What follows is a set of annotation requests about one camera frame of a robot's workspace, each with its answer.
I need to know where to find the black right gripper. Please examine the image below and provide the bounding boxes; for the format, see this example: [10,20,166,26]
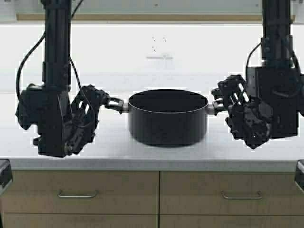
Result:
[211,67,303,149]

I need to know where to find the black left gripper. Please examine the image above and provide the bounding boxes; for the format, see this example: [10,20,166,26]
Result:
[16,84,119,158]

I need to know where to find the black two-handled cooking pot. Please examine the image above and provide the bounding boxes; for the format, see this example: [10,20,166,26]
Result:
[104,89,225,147]

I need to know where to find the robot base corner left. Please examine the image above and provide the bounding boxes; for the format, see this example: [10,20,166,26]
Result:
[0,159,13,189]

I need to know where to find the robot base corner right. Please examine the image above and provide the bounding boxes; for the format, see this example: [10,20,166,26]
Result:
[294,160,304,191]

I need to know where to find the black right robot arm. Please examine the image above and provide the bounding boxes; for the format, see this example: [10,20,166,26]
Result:
[212,0,304,149]

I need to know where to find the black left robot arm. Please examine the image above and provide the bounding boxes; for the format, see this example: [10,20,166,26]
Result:
[16,0,124,158]

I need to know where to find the lower wooden drawer right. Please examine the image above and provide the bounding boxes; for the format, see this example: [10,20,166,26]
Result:
[160,171,304,216]

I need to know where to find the wooden drawer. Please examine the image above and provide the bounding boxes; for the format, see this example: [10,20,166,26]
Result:
[160,171,304,216]
[0,171,159,215]

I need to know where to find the lower wooden drawer left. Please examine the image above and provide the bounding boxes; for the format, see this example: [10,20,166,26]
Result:
[0,171,159,215]

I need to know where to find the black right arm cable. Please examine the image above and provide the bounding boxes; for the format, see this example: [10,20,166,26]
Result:
[246,42,262,69]

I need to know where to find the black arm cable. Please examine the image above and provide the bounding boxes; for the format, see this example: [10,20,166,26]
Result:
[246,42,262,69]
[15,30,46,100]

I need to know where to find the white wall outlet plate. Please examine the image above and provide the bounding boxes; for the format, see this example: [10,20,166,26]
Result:
[146,35,173,60]

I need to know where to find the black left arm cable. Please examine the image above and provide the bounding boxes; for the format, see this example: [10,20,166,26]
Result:
[15,30,46,100]

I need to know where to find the metal drawer handle left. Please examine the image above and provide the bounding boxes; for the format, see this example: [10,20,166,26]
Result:
[57,190,99,199]

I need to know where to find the metal drawer handle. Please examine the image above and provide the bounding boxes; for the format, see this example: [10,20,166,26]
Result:
[221,191,263,200]
[57,190,99,199]

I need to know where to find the metal drawer handle right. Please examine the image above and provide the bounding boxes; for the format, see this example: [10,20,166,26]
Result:
[221,191,263,200]

